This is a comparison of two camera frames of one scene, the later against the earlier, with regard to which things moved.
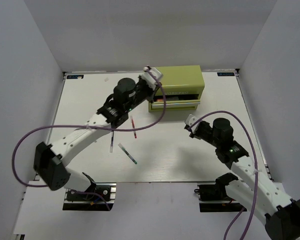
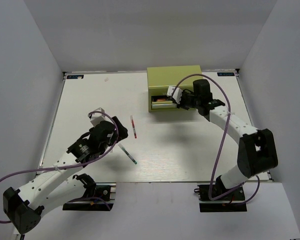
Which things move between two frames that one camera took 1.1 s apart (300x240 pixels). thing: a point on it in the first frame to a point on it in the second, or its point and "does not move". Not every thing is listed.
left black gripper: x=151 y=91 to x=123 y=133
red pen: x=134 y=132 does not move
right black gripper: x=195 y=135 to x=181 y=104
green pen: x=120 y=145 does not move
